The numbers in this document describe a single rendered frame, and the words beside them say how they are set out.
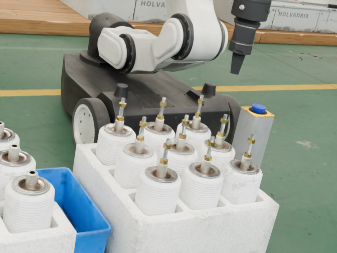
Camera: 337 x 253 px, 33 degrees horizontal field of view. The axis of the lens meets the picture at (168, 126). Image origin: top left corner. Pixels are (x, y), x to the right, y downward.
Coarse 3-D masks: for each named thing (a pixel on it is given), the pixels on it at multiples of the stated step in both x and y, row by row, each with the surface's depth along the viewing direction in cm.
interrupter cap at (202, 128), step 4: (192, 120) 159; (188, 124) 156; (200, 124) 158; (204, 124) 158; (188, 128) 154; (192, 128) 155; (200, 128) 156; (204, 128) 156; (208, 128) 156; (196, 132) 153; (200, 132) 153; (204, 132) 154
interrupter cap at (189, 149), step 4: (172, 144) 142; (176, 144) 143; (188, 144) 144; (172, 148) 139; (188, 148) 142; (192, 148) 142; (172, 152) 138; (176, 152) 138; (180, 152) 138; (184, 152) 139; (188, 152) 139; (192, 152) 139
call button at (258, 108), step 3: (252, 105) 158; (255, 105) 158; (258, 105) 159; (261, 105) 159; (255, 108) 157; (258, 108) 157; (261, 108) 157; (264, 108) 158; (255, 111) 158; (258, 111) 158; (261, 111) 158
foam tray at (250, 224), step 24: (96, 144) 151; (96, 168) 138; (96, 192) 138; (120, 192) 130; (120, 216) 127; (144, 216) 122; (168, 216) 124; (192, 216) 126; (216, 216) 129; (240, 216) 133; (264, 216) 137; (120, 240) 127; (144, 240) 121; (168, 240) 125; (192, 240) 128; (216, 240) 133; (240, 240) 137; (264, 240) 141
